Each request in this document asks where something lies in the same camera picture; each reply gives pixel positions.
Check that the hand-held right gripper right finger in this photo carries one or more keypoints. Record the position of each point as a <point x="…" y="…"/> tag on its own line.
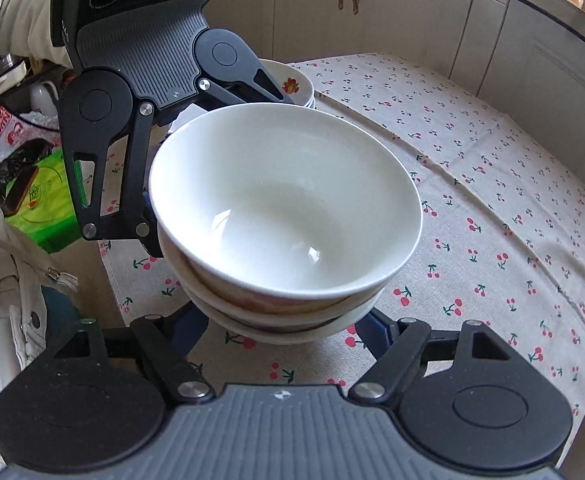
<point x="375" y="335"/>

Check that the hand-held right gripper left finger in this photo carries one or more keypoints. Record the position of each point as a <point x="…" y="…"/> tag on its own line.
<point x="190" y="327"/>

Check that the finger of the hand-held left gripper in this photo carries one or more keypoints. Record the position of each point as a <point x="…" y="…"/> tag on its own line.
<point x="135" y="185"/>
<point x="277" y="92"/>

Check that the white floral-print bowl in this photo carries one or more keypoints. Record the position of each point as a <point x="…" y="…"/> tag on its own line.
<point x="207" y="297"/>
<point x="252" y="335"/>
<point x="272" y="210"/>

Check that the green tissue pack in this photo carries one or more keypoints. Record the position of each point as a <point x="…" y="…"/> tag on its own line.
<point x="47" y="210"/>

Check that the white kettle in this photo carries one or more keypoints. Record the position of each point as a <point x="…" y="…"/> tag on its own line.
<point x="42" y="97"/>

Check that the black plastic bag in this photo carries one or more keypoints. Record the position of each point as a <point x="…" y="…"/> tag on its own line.
<point x="32" y="152"/>

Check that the brown-cased smartphone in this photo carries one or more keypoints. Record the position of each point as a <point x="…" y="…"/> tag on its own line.
<point x="20" y="190"/>

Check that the dark teal cloth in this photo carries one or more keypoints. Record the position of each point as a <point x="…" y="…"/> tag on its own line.
<point x="60" y="310"/>

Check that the white bag with red print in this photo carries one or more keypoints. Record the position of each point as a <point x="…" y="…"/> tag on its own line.
<point x="10" y="130"/>

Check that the cherry-print tablecloth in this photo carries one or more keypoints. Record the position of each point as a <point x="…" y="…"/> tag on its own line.
<point x="472" y="200"/>

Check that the person's white jacket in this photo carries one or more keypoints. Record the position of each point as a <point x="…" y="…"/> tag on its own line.
<point x="2" y="310"/>

